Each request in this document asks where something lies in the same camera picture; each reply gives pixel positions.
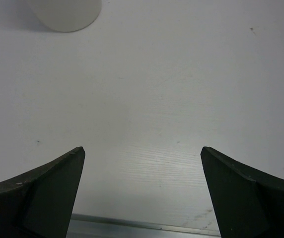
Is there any aluminium front rail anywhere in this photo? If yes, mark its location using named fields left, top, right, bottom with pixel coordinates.
left=66, top=214, right=220, bottom=238

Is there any white bin with black rim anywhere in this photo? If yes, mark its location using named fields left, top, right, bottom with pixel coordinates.
left=27, top=0, right=102, bottom=32

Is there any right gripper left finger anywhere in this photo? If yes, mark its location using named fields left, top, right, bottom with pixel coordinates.
left=0, top=147, right=85, bottom=238

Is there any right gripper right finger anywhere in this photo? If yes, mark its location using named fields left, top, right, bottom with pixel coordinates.
left=201, top=147, right=284, bottom=238

